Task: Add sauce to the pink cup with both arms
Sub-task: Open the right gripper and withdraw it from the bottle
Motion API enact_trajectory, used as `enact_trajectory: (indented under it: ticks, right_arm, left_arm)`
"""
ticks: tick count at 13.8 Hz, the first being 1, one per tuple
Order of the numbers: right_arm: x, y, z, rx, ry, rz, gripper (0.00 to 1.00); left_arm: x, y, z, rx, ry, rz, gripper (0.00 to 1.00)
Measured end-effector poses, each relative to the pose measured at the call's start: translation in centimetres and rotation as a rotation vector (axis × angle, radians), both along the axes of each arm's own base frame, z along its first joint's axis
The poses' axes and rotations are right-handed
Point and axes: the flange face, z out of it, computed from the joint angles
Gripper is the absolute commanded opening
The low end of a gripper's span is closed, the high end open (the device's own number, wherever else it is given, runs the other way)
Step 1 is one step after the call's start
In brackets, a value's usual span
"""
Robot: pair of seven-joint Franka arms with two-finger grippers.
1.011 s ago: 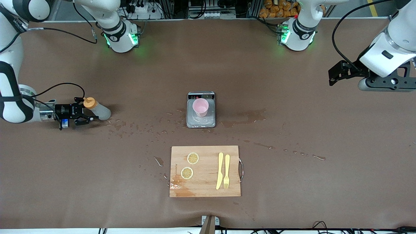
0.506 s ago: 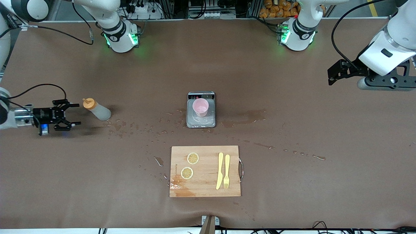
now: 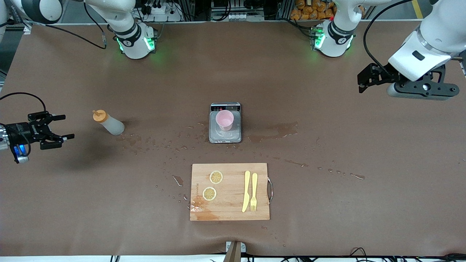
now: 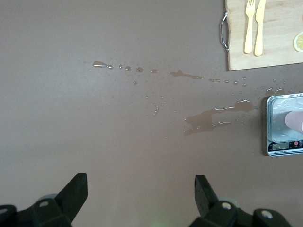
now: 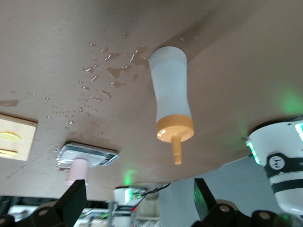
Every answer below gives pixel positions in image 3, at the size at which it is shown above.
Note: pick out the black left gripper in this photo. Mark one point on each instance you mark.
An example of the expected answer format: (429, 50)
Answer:
(383, 75)

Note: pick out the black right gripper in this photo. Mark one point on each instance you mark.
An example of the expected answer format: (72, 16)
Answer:
(21, 129)

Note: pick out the translucent squeeze bottle orange cap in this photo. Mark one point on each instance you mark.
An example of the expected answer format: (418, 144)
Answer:
(112, 125)

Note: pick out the pink plastic cup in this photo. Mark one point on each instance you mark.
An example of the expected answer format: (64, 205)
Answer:
(224, 120)

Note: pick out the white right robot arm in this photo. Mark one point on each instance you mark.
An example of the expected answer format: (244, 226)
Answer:
(134, 43)

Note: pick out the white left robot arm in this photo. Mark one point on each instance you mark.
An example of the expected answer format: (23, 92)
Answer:
(336, 40)

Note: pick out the orange snack packages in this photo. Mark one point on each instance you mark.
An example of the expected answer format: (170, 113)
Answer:
(313, 11)

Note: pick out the white socket strip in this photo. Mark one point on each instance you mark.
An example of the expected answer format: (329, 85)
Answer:
(236, 16)

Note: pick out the grey digital kitchen scale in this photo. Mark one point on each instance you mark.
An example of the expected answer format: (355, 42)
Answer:
(225, 137)

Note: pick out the white power strip with plugs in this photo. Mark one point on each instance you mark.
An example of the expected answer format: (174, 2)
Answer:
(162, 10)

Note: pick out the yellow plastic fork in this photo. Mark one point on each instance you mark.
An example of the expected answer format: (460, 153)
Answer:
(253, 189)

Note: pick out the dried lemon slice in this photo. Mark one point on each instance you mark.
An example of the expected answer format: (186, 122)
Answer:
(209, 193)
(216, 177)

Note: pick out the yellow plastic knife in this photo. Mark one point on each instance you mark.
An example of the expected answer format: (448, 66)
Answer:
(246, 193)

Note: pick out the wooden cutting board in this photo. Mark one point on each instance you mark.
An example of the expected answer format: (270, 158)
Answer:
(229, 207)

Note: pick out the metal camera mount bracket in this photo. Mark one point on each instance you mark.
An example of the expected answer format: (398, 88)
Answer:
(235, 251)

